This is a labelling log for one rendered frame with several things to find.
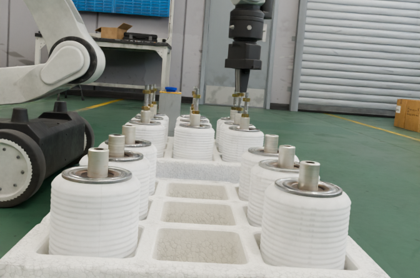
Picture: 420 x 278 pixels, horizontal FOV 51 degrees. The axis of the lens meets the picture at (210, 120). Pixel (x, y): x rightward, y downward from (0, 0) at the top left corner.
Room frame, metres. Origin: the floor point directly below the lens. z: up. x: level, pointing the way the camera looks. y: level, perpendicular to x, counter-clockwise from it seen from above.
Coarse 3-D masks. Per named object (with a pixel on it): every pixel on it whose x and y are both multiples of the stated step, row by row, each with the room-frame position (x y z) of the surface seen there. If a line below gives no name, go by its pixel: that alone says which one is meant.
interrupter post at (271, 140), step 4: (268, 136) 0.72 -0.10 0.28; (272, 136) 0.71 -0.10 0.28; (276, 136) 0.72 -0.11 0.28; (268, 140) 0.72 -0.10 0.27; (272, 140) 0.71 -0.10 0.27; (276, 140) 0.72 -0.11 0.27; (264, 144) 0.72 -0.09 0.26; (268, 144) 0.71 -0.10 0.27; (272, 144) 0.71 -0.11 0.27; (276, 144) 0.72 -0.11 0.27; (264, 148) 0.72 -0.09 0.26; (268, 148) 0.71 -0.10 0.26; (272, 148) 0.71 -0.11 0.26; (276, 148) 0.72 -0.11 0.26; (268, 152) 0.71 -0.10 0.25; (272, 152) 0.71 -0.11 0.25; (276, 152) 0.72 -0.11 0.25
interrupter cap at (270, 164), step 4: (264, 160) 0.63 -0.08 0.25; (268, 160) 0.63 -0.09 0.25; (272, 160) 0.64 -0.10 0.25; (276, 160) 0.64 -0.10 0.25; (260, 164) 0.60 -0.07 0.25; (264, 164) 0.60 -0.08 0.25; (268, 164) 0.60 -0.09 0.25; (272, 164) 0.61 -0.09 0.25; (276, 164) 0.62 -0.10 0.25; (296, 164) 0.62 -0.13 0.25; (264, 168) 0.59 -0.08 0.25; (268, 168) 0.58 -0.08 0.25; (272, 168) 0.58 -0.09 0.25; (276, 168) 0.57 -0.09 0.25; (280, 168) 0.58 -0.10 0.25; (284, 168) 0.58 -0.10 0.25; (296, 168) 0.60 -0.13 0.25; (288, 172) 0.57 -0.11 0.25; (292, 172) 0.57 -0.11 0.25; (296, 172) 0.57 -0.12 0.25
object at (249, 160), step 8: (248, 152) 0.71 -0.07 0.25; (248, 160) 0.70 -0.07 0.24; (256, 160) 0.69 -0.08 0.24; (296, 160) 0.70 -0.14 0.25; (248, 168) 0.70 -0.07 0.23; (240, 176) 0.72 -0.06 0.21; (248, 176) 0.69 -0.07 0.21; (240, 184) 0.71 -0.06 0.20; (248, 184) 0.69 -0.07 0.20; (240, 192) 0.71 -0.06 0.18; (248, 192) 0.69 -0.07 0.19; (240, 200) 0.71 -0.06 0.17; (248, 200) 0.69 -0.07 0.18
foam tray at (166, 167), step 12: (168, 144) 1.18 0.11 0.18; (168, 156) 1.01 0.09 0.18; (216, 156) 1.05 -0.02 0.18; (156, 168) 0.95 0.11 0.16; (168, 168) 0.96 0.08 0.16; (180, 168) 0.96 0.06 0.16; (192, 168) 0.96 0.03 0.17; (204, 168) 0.96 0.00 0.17; (216, 168) 0.96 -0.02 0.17; (228, 168) 0.96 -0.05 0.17; (240, 168) 0.97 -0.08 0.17; (204, 180) 0.96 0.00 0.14; (216, 180) 0.96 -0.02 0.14; (228, 180) 0.96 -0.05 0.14
